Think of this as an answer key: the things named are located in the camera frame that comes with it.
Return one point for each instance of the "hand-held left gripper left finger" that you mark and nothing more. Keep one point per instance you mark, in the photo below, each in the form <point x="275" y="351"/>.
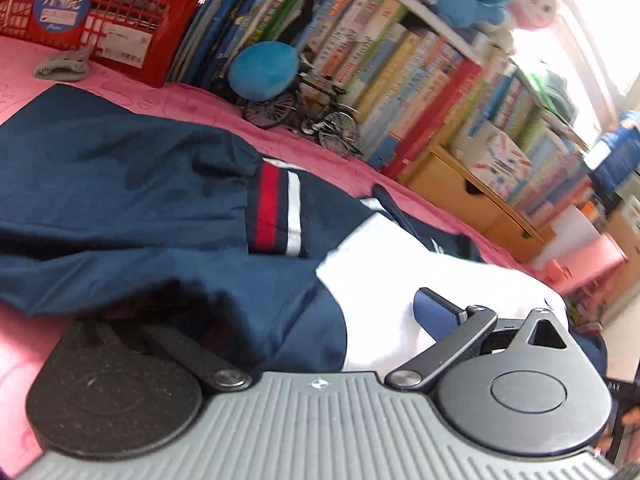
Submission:
<point x="190" y="356"/>

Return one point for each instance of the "miniature bicycle model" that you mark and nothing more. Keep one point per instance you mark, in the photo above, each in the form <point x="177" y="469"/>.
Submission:
<point x="330" y="125"/>

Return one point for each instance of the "pink storage box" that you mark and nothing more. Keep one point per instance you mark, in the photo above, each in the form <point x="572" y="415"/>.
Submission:
<point x="595" y="260"/>

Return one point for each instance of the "red plastic crate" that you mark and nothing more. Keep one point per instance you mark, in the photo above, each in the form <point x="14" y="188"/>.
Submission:
<point x="165" y="15"/>

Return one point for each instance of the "grey hair clip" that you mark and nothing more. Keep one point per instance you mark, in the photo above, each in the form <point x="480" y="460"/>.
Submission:
<point x="62" y="65"/>

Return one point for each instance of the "pencil print white box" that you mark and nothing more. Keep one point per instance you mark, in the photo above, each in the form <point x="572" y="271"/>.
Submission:
<point x="502" y="160"/>

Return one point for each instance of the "white foam board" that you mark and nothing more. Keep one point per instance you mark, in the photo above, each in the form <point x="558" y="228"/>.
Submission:
<point x="575" y="230"/>

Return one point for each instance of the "row of colourful books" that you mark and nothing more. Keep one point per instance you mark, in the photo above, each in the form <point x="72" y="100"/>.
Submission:
<point x="390" y="60"/>

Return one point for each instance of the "navy and white jacket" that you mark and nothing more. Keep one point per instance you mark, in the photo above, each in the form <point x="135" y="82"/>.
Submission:
<point x="125" y="185"/>

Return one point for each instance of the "blue cardboard box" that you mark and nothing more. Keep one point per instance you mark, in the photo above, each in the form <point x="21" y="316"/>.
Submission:
<point x="617" y="155"/>

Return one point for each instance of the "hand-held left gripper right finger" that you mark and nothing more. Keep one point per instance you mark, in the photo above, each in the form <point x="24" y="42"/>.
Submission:
<point x="437" y="317"/>

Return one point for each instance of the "pink bed sheet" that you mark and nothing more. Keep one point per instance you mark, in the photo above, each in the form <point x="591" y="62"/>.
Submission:
<point x="320" y="160"/>

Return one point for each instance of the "wooden drawer organizer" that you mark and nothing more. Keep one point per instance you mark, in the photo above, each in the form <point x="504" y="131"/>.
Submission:
<point x="450" y="180"/>

